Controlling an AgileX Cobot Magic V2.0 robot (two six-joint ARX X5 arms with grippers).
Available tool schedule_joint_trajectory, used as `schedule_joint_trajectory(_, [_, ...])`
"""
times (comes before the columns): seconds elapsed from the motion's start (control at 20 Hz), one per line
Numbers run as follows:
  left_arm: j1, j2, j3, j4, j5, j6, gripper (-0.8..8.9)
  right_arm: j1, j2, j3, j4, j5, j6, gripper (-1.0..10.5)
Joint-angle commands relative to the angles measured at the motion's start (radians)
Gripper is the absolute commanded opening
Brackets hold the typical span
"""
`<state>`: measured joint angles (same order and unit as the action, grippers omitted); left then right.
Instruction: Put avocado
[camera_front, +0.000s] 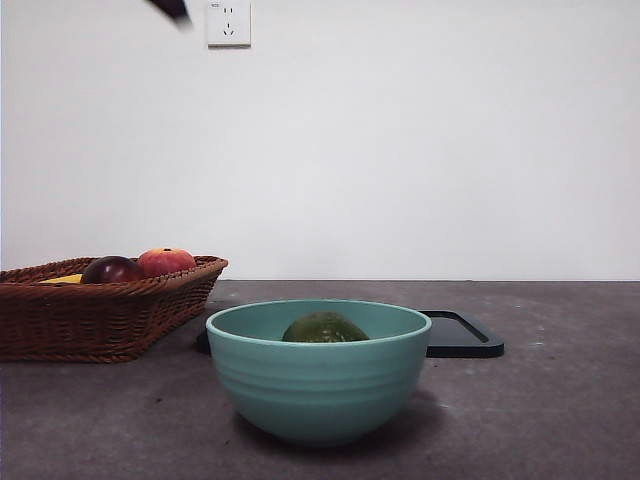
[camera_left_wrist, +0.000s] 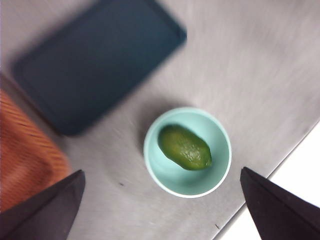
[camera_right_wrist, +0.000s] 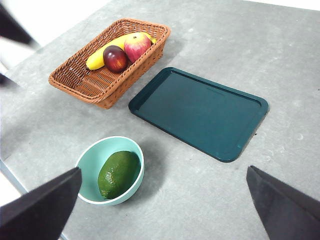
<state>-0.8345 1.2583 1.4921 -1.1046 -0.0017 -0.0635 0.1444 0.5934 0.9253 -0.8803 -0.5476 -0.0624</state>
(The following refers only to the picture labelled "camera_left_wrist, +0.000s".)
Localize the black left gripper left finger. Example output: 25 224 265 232
0 169 86 240

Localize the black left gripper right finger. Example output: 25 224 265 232
240 166 320 240

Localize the brown wicker basket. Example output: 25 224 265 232
0 72 73 214

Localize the black rectangular tray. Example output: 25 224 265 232
11 0 188 137

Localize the green avocado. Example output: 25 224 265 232
157 124 213 172

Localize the teal ribbed bowl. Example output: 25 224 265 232
143 107 232 199

